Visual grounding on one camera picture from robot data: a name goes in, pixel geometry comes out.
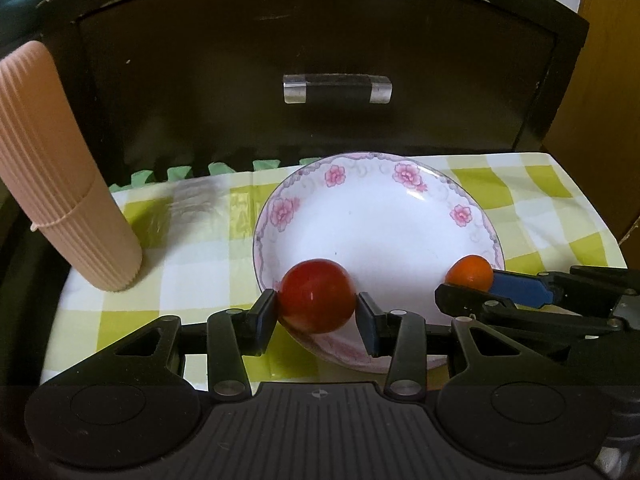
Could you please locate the dark wooden drawer cabinet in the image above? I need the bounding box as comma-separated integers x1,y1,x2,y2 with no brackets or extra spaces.
34,0,591,188

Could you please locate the brown cardboard box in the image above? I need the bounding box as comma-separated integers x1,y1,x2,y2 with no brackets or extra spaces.
544,0,639,268

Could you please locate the pink ribbed cylinder case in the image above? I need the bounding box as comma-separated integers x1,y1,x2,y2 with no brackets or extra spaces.
1,40,142,292

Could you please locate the clear acrylic drawer handle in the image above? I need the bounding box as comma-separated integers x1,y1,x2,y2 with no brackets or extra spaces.
282,74,393,105

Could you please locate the green foam mat edge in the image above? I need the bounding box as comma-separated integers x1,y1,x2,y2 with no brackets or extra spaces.
108,156,321,194

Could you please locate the white floral plate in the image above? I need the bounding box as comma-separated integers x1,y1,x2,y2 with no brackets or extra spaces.
252,150,507,374

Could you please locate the green checkered tablecloth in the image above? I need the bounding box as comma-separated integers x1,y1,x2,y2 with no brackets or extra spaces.
41,153,625,379

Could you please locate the large red tomato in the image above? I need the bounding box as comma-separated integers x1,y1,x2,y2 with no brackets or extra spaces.
277,259,357,335

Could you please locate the small orange tangerine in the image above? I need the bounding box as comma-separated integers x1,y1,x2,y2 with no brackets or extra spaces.
445,255,494,292

